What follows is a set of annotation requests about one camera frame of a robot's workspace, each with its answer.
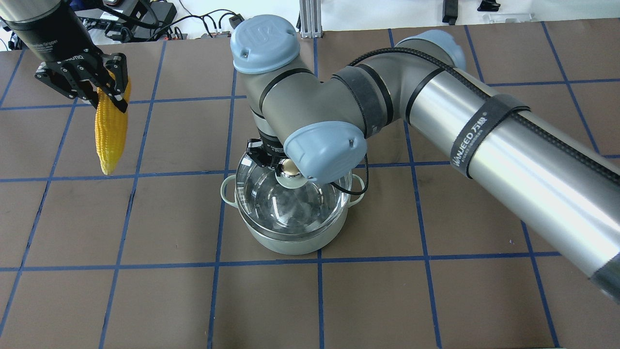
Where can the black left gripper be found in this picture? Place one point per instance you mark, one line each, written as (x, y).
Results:
(62, 44)

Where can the glass pot lid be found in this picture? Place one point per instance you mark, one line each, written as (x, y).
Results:
(275, 209)

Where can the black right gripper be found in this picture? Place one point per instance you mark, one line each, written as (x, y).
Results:
(262, 153)

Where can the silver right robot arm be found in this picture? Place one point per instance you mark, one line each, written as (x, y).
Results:
(569, 194)

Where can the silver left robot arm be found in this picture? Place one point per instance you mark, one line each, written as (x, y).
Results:
(71, 63)

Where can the pale green electric pot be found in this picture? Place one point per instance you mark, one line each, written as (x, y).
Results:
(282, 244)

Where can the aluminium frame post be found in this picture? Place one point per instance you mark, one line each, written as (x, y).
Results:
(310, 24)

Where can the yellow corn cob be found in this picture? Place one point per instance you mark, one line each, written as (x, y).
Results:
(110, 130)

